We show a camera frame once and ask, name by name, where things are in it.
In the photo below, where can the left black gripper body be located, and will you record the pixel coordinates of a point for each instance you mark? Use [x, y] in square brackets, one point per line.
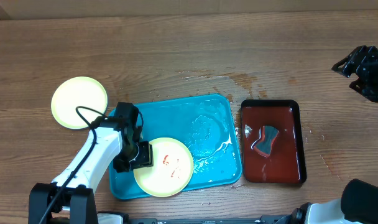
[133, 157]

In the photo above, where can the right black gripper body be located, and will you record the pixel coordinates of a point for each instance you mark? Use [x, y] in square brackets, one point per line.
[362, 66]

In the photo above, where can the yellow plate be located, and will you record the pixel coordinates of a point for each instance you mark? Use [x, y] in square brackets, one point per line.
[77, 99]
[171, 171]

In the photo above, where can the orange sponge with dark scourer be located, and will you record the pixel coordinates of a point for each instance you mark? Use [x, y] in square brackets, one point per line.
[267, 136]

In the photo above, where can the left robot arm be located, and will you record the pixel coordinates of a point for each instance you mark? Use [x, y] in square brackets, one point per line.
[112, 141]

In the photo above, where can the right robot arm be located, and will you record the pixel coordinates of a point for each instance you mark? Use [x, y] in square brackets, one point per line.
[359, 201]

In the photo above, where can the blue plastic tray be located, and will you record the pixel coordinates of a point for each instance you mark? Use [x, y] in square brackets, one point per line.
[205, 125]

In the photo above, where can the dark red rectangular tray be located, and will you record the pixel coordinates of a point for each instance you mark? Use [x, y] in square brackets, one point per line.
[286, 164]

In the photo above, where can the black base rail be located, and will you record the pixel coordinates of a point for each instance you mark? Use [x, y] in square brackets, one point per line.
[207, 221]

